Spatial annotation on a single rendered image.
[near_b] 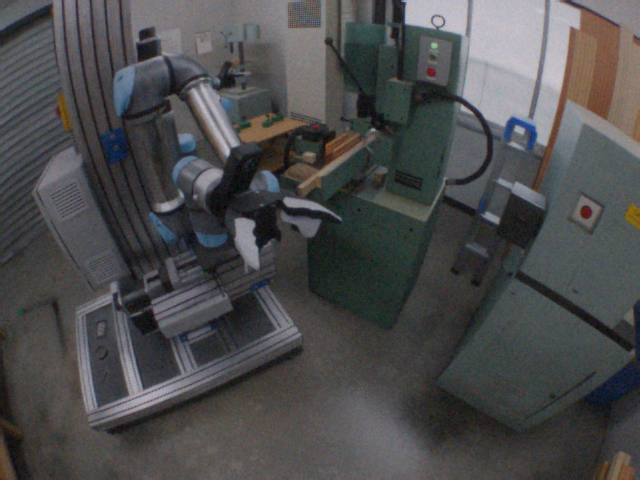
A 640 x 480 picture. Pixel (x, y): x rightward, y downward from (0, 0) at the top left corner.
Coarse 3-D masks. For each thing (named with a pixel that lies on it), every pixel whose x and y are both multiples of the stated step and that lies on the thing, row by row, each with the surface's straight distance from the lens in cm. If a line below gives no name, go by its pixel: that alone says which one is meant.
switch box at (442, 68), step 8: (424, 40) 103; (432, 40) 102; (440, 40) 102; (424, 48) 103; (432, 48) 102; (440, 48) 102; (448, 48) 101; (424, 56) 103; (440, 56) 102; (448, 56) 102; (424, 64) 103; (432, 64) 102; (440, 64) 102; (448, 64) 103; (424, 72) 103; (440, 72) 102; (448, 72) 106; (424, 80) 104; (432, 80) 103; (440, 80) 102
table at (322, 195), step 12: (300, 156) 141; (324, 156) 134; (372, 156) 145; (360, 168) 135; (288, 180) 119; (300, 180) 116; (336, 180) 116; (348, 180) 127; (312, 192) 114; (324, 192) 110
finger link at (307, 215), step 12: (288, 204) 44; (300, 204) 44; (312, 204) 44; (288, 216) 45; (300, 216) 45; (312, 216) 43; (324, 216) 43; (336, 216) 43; (300, 228) 46; (312, 228) 46
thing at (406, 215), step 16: (368, 176) 140; (336, 192) 129; (352, 192) 127; (368, 192) 128; (384, 192) 130; (352, 208) 129; (368, 208) 125; (384, 208) 121; (400, 208) 122; (416, 208) 124; (432, 208) 127; (384, 224) 126; (400, 224) 123; (416, 224) 120
